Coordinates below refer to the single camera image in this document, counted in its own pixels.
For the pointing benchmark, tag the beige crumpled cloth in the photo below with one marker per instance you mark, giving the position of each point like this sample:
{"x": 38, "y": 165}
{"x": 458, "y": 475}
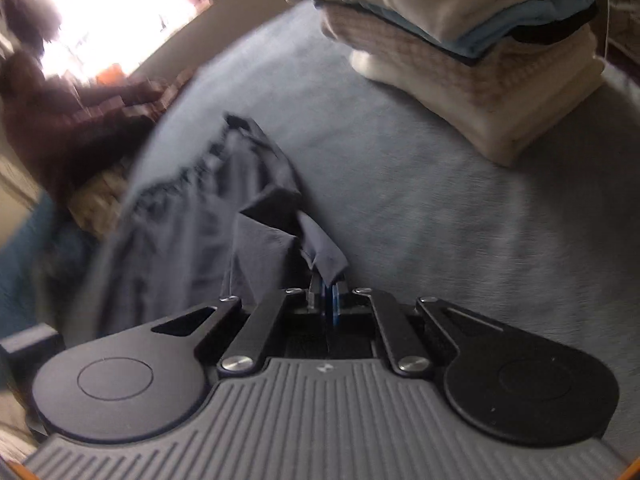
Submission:
{"x": 97, "y": 205}

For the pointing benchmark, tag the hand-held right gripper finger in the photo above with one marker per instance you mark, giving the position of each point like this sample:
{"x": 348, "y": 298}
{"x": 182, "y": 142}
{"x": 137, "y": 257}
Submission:
{"x": 327, "y": 310}
{"x": 337, "y": 310}

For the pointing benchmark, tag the maroon quilted jacket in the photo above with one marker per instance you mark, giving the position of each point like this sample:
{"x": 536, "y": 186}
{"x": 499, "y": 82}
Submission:
{"x": 60, "y": 125}

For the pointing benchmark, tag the stack of folded clothes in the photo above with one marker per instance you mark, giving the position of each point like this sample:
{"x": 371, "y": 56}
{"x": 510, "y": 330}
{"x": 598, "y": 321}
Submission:
{"x": 450, "y": 60}

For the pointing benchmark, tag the teal blue cloth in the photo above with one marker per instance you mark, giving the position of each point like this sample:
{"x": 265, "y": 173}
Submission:
{"x": 30, "y": 270}

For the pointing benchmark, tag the grey-blue bed blanket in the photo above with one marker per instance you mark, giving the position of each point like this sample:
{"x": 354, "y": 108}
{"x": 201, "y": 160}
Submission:
{"x": 450, "y": 235}

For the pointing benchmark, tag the dark grey pants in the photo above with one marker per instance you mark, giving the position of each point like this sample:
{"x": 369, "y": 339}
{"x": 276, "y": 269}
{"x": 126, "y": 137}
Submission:
{"x": 200, "y": 220}

